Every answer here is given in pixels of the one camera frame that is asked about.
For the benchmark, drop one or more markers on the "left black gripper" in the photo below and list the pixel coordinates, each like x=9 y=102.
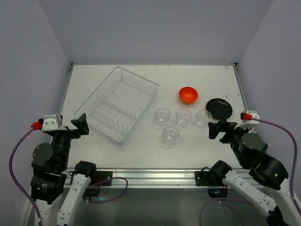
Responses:
x=71 y=131

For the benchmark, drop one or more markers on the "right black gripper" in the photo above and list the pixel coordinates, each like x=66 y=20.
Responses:
x=225 y=128

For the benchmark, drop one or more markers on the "black plate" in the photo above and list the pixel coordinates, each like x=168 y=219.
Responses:
x=221 y=105

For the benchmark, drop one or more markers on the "clear glass cup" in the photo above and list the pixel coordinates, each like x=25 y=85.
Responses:
x=170 y=136
x=203 y=117
x=162 y=116
x=183 y=117

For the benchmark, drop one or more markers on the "orange plastic bowl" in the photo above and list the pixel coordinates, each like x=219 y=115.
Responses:
x=188 y=95

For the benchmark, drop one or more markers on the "clear glass cup back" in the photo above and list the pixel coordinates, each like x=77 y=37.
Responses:
x=170 y=136

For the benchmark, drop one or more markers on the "clear glass cup front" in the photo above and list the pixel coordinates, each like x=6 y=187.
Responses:
x=162 y=116

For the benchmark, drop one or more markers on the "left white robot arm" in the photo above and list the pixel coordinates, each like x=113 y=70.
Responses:
x=49 y=162

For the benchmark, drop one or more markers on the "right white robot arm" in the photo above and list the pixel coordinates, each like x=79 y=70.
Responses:
x=270 y=187

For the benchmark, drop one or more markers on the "clear plastic dish rack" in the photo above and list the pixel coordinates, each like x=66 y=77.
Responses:
x=116 y=105

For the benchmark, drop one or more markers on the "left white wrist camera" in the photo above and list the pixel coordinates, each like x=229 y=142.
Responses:
x=52 y=122

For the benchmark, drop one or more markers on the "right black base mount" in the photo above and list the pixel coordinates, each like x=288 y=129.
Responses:
x=215 y=187

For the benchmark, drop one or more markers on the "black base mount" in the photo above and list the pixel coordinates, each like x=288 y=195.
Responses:
x=100 y=177
x=215 y=187

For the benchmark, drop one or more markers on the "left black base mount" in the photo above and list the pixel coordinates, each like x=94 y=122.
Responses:
x=100 y=177

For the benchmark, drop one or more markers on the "aluminium mounting rail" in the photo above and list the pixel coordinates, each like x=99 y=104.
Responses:
x=152 y=178

